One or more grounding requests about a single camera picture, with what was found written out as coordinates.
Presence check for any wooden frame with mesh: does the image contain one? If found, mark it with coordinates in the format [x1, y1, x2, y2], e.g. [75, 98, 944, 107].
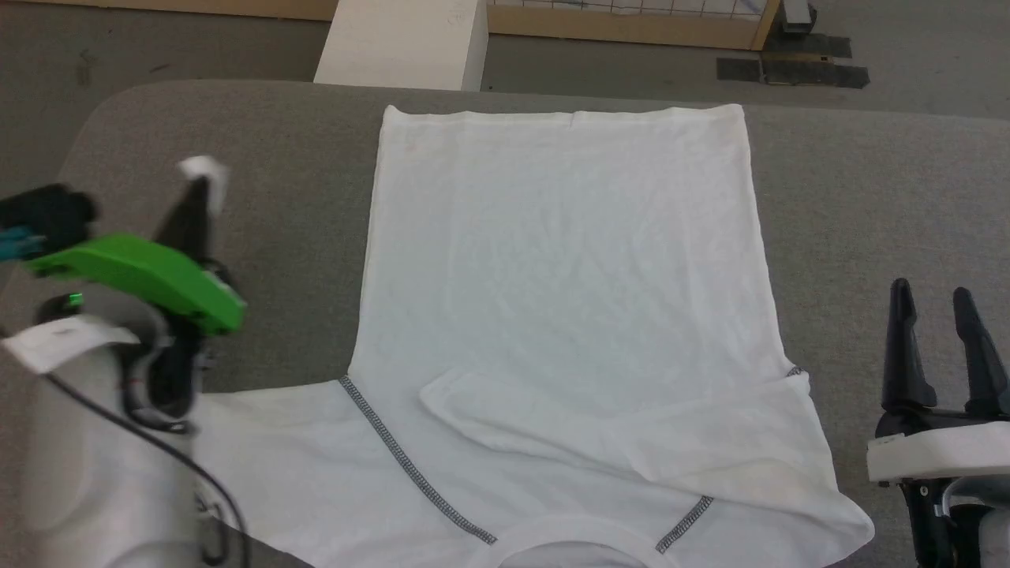
[488, 0, 782, 50]

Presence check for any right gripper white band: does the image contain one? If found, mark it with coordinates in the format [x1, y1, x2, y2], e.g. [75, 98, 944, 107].
[866, 278, 1010, 506]

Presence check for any white garment with grey stitching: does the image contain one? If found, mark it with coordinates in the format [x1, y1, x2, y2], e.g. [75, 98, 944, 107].
[193, 104, 877, 568]

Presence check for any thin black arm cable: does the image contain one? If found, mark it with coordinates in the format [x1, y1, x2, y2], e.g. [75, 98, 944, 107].
[43, 371, 253, 566]

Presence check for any black floor mat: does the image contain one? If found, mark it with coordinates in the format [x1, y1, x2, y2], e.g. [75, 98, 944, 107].
[716, 55, 871, 90]
[769, 32, 854, 61]

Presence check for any white rectangular pillar block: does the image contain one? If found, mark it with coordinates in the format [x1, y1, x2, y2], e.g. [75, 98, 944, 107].
[314, 0, 489, 92]

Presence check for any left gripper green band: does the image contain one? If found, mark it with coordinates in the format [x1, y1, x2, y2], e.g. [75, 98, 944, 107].
[22, 175, 248, 337]

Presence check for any grey metal panel foot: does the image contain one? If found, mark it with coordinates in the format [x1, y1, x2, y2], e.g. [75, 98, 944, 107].
[780, 0, 819, 35]

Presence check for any wooden base strip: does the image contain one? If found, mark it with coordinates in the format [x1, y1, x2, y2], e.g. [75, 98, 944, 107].
[32, 0, 340, 22]

